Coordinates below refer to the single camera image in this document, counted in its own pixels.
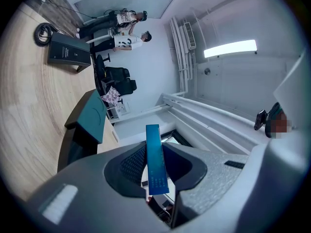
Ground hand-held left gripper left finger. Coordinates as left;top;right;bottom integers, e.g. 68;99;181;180
26;141;172;233

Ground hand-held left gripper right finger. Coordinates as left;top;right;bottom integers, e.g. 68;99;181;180
161;142;252;229

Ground blue box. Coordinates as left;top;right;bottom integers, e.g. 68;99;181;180
145;123;170;196

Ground teal storage bin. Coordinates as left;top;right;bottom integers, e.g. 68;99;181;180
57;89;108;173

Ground white side table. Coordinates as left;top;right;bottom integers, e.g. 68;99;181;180
106;98;131;124

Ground pink checkered cloth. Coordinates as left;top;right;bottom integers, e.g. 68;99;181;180
100;86;122;107

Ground black office chair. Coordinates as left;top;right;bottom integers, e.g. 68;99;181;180
114;80;138;97
93;53;131;83

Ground white ceiling pipes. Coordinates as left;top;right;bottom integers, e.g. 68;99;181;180
169;17;195;97

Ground long ceiling light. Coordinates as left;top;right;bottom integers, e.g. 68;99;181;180
203;39;258;59

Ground black slanted device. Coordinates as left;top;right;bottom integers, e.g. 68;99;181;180
47;31;92;74

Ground white air vent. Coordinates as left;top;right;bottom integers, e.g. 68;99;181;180
183;21;197;50

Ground black window frame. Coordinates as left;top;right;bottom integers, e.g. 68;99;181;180
161;128;193;148

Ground black head-worn camera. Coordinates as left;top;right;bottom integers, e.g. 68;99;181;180
253;109;269;131

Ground black coiled cable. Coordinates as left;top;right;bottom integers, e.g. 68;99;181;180
34;22;53;48

